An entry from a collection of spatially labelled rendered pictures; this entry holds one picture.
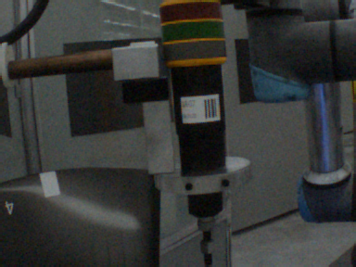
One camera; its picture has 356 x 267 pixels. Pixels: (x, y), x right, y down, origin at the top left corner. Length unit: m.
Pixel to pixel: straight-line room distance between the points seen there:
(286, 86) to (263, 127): 3.97
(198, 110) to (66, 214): 0.21
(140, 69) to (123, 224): 0.19
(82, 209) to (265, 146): 4.13
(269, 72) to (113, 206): 0.24
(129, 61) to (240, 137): 4.05
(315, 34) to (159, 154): 0.30
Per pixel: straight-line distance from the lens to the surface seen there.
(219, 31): 0.34
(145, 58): 0.34
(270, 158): 4.65
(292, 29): 0.60
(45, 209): 0.50
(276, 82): 0.59
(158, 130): 0.34
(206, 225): 0.37
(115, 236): 0.48
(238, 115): 4.35
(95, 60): 0.35
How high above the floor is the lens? 1.53
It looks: 3 degrees down
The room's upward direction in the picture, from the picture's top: 5 degrees counter-clockwise
